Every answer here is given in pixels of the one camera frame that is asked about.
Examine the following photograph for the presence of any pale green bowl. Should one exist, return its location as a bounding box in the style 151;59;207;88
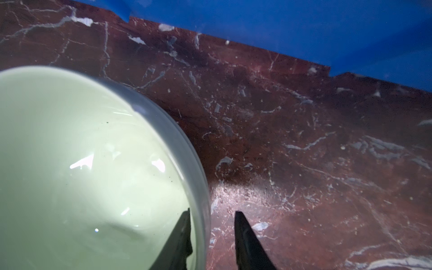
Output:
1;66;210;270

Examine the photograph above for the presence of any blue plastic bin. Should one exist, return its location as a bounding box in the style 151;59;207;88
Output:
90;1;432;91

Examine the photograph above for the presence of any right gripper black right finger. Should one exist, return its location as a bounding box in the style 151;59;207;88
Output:
235;211;276;270

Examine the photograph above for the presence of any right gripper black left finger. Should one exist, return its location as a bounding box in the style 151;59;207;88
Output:
150;209;193;270

